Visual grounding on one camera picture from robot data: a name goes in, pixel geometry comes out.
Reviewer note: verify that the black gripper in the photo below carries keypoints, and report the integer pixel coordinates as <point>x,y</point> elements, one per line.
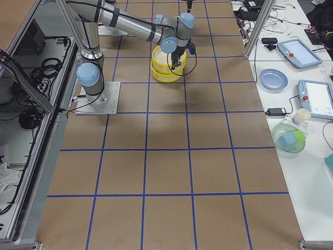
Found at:
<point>178,52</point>

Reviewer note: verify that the yellow rimmed bamboo steamer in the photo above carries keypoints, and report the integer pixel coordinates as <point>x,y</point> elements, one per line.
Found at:
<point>161,60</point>

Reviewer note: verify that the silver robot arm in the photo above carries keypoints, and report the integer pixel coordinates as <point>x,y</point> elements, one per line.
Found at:
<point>172,34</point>

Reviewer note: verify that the black webcam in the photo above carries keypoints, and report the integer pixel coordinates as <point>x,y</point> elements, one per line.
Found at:
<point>269,42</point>

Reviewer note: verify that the blue plate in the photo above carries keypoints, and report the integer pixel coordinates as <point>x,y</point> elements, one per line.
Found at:
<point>273,80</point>

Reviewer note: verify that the far blue teach pendant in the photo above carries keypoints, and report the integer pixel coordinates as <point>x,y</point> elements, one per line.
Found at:
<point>297,53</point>

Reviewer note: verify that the blue teach pendant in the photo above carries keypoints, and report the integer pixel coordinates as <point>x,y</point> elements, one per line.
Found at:
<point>316,97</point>
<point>297,53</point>

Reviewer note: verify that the black power adapter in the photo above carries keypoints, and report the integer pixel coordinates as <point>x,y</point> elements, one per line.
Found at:
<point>276,112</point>

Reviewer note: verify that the white paper cup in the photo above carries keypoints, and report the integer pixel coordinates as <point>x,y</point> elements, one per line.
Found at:
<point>300,116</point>

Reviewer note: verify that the blue sponge block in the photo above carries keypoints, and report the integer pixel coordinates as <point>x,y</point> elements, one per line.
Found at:
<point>286,140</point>

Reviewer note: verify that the green glass bowl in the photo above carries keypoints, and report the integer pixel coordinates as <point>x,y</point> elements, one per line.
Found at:
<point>286,152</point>

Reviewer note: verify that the near blue teach pendant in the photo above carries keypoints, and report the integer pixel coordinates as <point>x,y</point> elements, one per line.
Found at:
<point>316,97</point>

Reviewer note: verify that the green sponge block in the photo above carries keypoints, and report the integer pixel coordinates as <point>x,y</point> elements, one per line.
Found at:
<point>299,136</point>

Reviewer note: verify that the crumpled white cloth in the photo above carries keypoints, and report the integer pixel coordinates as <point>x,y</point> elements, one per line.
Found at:
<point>9,177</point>

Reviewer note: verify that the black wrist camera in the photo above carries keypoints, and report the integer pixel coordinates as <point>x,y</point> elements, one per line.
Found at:
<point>191,47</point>

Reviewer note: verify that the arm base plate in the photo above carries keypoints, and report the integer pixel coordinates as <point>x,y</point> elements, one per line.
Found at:
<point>110,31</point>
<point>107,103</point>

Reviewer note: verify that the aluminium frame post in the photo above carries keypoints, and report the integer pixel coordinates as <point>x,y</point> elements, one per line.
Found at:
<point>261,20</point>

